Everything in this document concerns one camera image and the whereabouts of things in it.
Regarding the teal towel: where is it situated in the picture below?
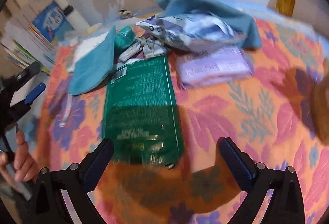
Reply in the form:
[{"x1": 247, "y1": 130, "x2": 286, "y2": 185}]
[{"x1": 68, "y1": 25, "x2": 116, "y2": 95}]

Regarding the teal mesh sponge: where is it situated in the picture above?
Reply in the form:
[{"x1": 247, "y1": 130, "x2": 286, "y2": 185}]
[{"x1": 115, "y1": 25, "x2": 136, "y2": 52}]

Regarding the green refill pouch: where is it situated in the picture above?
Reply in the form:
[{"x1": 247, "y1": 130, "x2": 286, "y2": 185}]
[{"x1": 102, "y1": 55, "x2": 184, "y2": 169}]

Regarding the blue cloth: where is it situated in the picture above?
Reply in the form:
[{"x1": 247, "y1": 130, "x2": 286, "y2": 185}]
[{"x1": 155, "y1": 0, "x2": 262, "y2": 49}]

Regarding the person's left hand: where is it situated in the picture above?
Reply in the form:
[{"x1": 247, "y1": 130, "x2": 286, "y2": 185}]
[{"x1": 1, "y1": 130, "x2": 39, "y2": 190}]

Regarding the stack of books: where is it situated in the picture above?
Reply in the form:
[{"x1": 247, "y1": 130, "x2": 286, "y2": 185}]
[{"x1": 5, "y1": 1, "x2": 73, "y2": 73}]

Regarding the white folded napkin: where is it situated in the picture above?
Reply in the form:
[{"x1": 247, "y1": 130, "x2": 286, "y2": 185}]
[{"x1": 66, "y1": 31, "x2": 109, "y2": 73}]

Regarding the white lamp pole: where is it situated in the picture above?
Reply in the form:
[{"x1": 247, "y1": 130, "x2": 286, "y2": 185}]
[{"x1": 54, "y1": 0, "x2": 90, "y2": 32}]

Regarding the floral orange table cloth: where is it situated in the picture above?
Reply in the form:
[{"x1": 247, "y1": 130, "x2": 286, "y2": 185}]
[{"x1": 32, "y1": 17, "x2": 329, "y2": 224}]

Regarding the small striped shell object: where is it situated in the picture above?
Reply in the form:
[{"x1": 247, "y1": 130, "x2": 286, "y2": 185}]
[{"x1": 118, "y1": 9, "x2": 133, "y2": 19}]

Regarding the plaid fabric bow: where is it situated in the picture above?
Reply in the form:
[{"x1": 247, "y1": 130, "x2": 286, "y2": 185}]
[{"x1": 118, "y1": 38, "x2": 168, "y2": 63}]

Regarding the brown cylindrical paper container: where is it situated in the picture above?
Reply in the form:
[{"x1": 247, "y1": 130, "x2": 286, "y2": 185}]
[{"x1": 310, "y1": 75, "x2": 329, "y2": 146}]

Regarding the purple wipes pack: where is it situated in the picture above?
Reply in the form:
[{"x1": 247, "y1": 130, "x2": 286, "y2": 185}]
[{"x1": 176, "y1": 46, "x2": 254, "y2": 90}]

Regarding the blue white plastic package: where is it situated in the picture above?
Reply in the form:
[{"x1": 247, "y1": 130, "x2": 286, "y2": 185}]
[{"x1": 137, "y1": 11, "x2": 247, "y2": 53}]

